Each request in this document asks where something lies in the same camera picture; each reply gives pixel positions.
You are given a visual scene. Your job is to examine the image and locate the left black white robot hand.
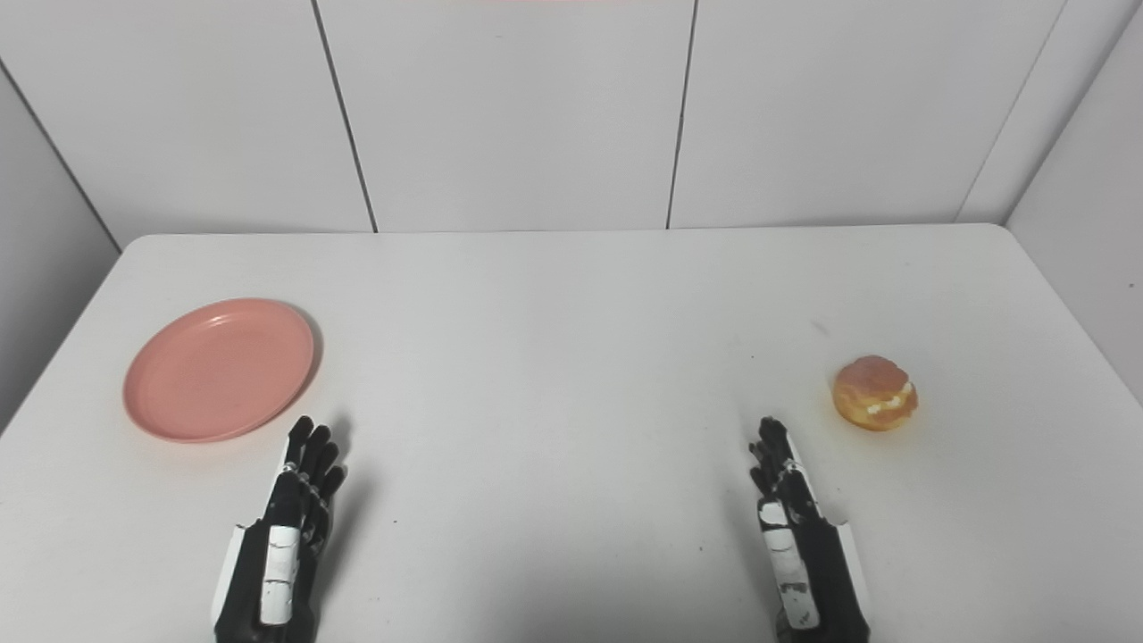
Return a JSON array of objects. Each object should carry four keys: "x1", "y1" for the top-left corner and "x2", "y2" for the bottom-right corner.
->
[{"x1": 211, "y1": 415, "x2": 347, "y2": 643}]

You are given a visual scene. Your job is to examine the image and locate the pink round plate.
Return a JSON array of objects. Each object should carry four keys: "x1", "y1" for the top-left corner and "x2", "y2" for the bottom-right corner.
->
[{"x1": 123, "y1": 298, "x2": 316, "y2": 445}]

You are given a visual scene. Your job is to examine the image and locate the cream puff pastry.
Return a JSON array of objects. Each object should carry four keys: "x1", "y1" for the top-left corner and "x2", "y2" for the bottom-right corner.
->
[{"x1": 832, "y1": 355, "x2": 920, "y2": 433}]

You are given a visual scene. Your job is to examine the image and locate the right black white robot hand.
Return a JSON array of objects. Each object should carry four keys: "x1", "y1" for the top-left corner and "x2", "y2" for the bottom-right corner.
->
[{"x1": 748, "y1": 416, "x2": 872, "y2": 643}]

